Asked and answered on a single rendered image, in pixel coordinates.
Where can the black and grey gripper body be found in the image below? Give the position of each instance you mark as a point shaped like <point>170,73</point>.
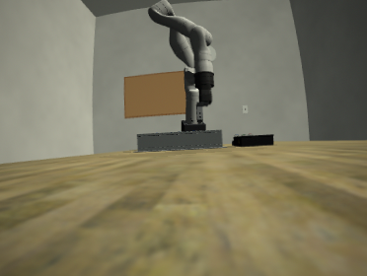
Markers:
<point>203,78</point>

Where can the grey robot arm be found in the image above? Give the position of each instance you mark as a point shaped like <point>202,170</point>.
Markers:
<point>199,39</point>

